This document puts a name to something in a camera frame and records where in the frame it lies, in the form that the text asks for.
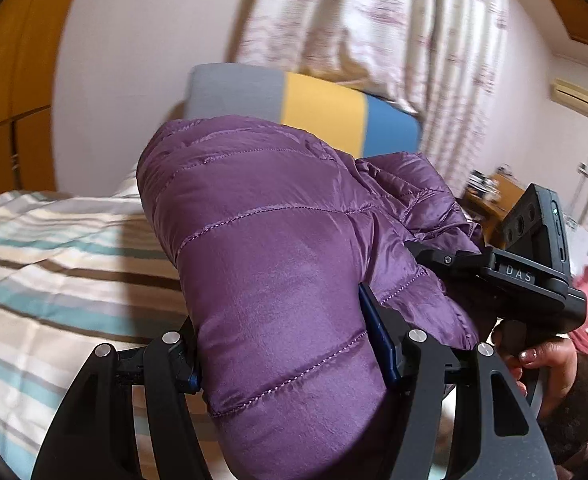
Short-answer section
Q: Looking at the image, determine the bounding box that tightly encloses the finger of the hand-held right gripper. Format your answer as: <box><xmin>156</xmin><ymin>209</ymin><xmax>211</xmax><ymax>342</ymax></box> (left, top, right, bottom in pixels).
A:
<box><xmin>404</xmin><ymin>242</ymin><xmax>487</xmax><ymax>283</ymax></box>

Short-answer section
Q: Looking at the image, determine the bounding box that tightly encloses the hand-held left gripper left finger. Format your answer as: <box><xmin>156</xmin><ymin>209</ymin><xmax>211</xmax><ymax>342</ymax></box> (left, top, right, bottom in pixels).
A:
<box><xmin>31</xmin><ymin>316</ymin><xmax>211</xmax><ymax>480</ymax></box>

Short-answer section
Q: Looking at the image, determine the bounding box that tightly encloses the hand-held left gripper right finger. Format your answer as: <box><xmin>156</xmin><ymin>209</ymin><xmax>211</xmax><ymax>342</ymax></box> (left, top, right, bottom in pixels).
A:
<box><xmin>357</xmin><ymin>284</ymin><xmax>558</xmax><ymax>480</ymax></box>

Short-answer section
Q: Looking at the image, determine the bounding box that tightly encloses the purple quilted down jacket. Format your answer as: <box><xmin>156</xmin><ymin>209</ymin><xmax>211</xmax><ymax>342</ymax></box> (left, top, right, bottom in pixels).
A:
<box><xmin>136</xmin><ymin>116</ymin><xmax>486</xmax><ymax>480</ymax></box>

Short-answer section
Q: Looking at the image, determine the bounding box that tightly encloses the person's right forearm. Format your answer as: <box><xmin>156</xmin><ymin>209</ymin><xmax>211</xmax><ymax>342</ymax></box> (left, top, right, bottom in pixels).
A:
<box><xmin>539</xmin><ymin>352</ymin><xmax>588</xmax><ymax>471</ymax></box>

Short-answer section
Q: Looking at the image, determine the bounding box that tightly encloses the person's right hand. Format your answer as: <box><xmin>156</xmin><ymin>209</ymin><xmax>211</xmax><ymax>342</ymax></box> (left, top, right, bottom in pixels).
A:
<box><xmin>491</xmin><ymin>325</ymin><xmax>581</xmax><ymax>417</ymax></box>

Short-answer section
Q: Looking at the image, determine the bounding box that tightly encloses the wooden desk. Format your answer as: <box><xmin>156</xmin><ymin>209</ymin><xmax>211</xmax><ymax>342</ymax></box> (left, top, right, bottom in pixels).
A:
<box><xmin>463</xmin><ymin>174</ymin><xmax>517</xmax><ymax>233</ymax></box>

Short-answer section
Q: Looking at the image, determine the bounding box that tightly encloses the pile of small clutter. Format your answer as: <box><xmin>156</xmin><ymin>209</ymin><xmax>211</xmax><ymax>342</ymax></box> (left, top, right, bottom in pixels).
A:
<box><xmin>470</xmin><ymin>165</ymin><xmax>510</xmax><ymax>198</ymax></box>

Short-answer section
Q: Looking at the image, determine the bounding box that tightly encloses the striped bed sheet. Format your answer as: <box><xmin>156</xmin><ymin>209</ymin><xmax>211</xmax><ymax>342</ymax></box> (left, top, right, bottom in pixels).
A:
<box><xmin>0</xmin><ymin>170</ymin><xmax>475</xmax><ymax>480</ymax></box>

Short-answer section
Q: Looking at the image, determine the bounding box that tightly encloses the grey yellow blue pillow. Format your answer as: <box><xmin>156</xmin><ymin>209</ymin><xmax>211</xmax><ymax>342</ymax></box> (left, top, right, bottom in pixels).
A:
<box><xmin>184</xmin><ymin>62</ymin><xmax>422</xmax><ymax>158</ymax></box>

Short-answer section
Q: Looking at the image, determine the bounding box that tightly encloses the pink floral curtain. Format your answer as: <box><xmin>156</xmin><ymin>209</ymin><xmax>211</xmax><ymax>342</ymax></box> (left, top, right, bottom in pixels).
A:
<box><xmin>229</xmin><ymin>0</ymin><xmax>512</xmax><ymax>196</ymax></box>

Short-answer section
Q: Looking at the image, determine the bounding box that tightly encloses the wooden wardrobe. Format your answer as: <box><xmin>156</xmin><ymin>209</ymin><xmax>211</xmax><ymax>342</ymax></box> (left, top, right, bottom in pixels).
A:
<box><xmin>0</xmin><ymin>0</ymin><xmax>92</xmax><ymax>206</ymax></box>

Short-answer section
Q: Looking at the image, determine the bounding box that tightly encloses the wall air conditioner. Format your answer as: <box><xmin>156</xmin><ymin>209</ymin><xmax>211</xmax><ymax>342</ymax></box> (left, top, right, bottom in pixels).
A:
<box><xmin>551</xmin><ymin>76</ymin><xmax>588</xmax><ymax>123</ymax></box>

